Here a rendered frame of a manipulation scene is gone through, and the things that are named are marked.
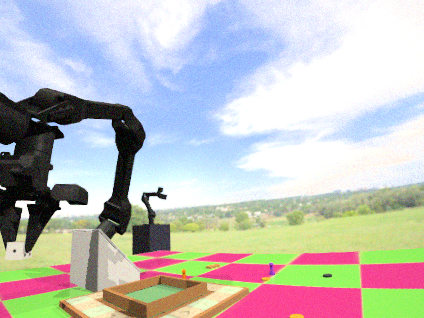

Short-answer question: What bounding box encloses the white die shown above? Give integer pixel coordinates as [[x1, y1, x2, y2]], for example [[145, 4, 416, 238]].
[[5, 241, 33, 260]]

